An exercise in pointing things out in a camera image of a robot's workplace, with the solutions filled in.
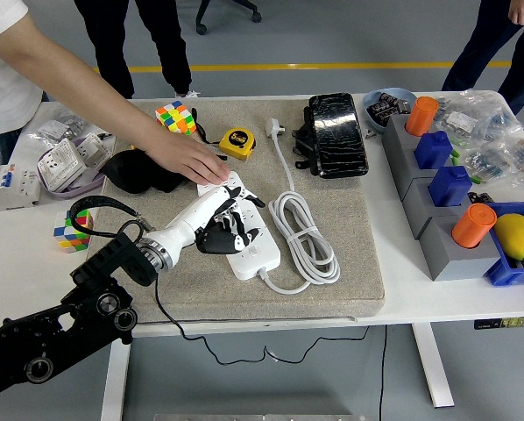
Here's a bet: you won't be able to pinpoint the person's left hand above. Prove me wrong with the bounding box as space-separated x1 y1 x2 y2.
143 126 231 185

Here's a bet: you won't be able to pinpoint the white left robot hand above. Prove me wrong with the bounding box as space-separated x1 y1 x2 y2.
162 184 266 265

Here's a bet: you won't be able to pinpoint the black power adapter plug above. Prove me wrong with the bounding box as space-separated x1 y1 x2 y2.
195 221 244 256

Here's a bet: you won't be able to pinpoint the black cloth pouch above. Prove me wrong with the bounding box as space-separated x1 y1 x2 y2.
102 149 193 195

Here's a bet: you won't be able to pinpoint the white power strip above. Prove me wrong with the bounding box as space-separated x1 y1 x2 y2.
196 171 283 282

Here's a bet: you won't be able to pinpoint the large colourful puzzle cube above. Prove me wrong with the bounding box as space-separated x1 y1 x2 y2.
155 100 197 138

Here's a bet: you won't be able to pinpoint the yellow tape measure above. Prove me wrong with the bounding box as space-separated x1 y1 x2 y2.
218 127 258 162

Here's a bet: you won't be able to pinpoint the person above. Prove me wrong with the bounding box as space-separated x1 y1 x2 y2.
441 0 524 116
0 0 77 166
74 0 200 100

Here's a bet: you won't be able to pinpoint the small white socket panel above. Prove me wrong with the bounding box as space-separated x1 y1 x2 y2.
81 132 117 170

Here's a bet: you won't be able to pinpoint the black folding holder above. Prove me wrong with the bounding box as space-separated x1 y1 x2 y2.
291 106 318 170

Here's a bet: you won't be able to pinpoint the large white socket panel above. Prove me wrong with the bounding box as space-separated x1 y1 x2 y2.
37 139 88 193

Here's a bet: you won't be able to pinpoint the clear bag with white label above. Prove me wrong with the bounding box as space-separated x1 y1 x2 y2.
435 89 524 144

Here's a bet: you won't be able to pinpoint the small colourful puzzle cube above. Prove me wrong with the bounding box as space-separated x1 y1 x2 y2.
53 208 95 254

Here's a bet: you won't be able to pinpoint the black office chair base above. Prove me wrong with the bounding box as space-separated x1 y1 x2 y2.
195 0 263 36

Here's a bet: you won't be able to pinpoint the clear bag of metal parts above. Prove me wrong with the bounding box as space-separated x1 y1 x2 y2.
36 104 110 141

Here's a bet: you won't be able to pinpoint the orange cylinder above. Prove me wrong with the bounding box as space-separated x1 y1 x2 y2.
404 96 440 137
451 203 499 250

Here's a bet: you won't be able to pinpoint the glossy black case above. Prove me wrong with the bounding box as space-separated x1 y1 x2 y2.
308 92 371 180

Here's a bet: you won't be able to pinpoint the clear bag of blue parts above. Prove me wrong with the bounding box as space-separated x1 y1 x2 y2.
461 139 520 185

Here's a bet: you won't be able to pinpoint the grey-brown mat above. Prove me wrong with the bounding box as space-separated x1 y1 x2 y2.
88 98 386 328

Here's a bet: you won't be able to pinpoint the blue block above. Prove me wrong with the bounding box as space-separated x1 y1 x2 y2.
414 130 455 171
427 165 472 208

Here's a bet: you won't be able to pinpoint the dark cylindrical capacitors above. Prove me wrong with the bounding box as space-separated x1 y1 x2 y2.
369 91 414 124

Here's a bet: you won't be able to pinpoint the grey block base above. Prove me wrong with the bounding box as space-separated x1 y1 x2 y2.
393 139 443 203
419 214 508 282
404 175 471 240
382 114 423 166

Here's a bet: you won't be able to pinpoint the white circuit breaker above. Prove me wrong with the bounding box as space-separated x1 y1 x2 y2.
0 162 42 213

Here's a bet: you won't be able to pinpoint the white table leg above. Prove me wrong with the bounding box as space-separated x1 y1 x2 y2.
100 337 133 421
410 323 456 409

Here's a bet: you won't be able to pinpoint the light blue bowl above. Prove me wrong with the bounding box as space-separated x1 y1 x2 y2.
361 87 417 135

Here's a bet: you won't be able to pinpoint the yellow lemon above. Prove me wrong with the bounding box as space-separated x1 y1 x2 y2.
493 213 524 262

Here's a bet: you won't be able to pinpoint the blue plastic bin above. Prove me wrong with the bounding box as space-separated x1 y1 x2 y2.
483 200 524 289

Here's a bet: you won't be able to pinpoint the black table control panel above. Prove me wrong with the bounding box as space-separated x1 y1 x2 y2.
472 315 524 332

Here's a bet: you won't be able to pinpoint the black lanyard strap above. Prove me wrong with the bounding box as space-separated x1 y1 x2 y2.
190 107 227 161

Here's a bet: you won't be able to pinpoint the white power strip cable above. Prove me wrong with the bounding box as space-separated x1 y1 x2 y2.
257 117 342 296

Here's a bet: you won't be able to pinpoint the thin black adapter cord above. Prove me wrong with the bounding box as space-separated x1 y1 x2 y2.
154 269 371 366

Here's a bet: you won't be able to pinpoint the black hanging cable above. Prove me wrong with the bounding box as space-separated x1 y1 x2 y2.
378 325 388 421

